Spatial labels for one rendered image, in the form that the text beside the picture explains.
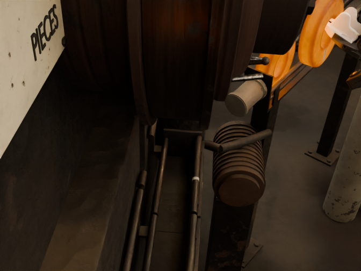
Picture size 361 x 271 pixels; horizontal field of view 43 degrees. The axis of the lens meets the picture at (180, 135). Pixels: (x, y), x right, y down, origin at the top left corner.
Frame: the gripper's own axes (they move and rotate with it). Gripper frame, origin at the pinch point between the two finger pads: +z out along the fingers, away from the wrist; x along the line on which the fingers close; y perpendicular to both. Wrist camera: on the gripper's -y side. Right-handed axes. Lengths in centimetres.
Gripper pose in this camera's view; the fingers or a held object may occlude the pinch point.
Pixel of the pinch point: (323, 23)
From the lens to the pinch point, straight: 106.2
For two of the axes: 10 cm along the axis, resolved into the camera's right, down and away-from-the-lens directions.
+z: -7.5, -5.9, 2.8
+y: 2.5, -6.5, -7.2
